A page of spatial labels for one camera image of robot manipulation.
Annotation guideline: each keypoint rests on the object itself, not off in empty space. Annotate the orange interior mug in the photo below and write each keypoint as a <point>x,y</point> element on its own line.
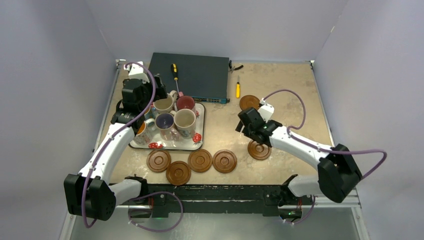
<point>145,134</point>

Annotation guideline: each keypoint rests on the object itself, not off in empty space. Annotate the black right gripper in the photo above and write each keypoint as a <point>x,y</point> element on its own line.
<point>243,122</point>

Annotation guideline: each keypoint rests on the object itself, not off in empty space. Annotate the wooden coaster front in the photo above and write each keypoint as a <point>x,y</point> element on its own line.
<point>178,173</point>

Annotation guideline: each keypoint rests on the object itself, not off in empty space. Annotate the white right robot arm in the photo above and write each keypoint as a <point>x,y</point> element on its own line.
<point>337,172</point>

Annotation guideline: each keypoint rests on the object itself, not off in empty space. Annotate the cream floral mug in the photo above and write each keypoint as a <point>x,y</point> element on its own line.
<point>185,123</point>

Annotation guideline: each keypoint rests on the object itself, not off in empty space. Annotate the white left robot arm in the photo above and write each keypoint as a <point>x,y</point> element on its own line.
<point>88,193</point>

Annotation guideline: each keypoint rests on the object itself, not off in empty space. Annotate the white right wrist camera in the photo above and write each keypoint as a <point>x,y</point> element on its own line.
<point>266,111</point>

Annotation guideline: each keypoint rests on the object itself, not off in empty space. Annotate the pink mug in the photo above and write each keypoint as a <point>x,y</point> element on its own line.
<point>185,102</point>

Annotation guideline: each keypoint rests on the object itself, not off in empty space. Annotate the black yellow long screwdriver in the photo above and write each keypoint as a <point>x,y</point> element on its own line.
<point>174,71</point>

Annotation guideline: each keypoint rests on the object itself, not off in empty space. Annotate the dark network switch box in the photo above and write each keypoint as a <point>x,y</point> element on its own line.
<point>204,78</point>

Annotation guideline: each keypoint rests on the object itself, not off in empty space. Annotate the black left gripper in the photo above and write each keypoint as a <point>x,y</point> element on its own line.
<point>160,93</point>

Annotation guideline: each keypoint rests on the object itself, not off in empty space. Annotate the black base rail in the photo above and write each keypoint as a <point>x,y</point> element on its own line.
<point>266,200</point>

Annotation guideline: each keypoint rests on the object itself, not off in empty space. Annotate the purple interior mug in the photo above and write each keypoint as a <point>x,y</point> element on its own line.
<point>165,124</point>

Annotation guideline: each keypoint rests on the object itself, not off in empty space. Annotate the wooden coaster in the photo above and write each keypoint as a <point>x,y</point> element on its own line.
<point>258,151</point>
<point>200,160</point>
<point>158,160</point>
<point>224,161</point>
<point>248,101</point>
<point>178,173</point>

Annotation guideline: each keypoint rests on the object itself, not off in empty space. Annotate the black handled pliers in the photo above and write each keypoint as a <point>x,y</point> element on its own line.
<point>234,68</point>

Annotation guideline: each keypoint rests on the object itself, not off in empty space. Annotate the white strawberry tray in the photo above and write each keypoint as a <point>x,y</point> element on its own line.
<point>177,143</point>

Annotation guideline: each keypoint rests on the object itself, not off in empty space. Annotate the small yellow screwdriver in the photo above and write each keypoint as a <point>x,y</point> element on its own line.
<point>238,88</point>

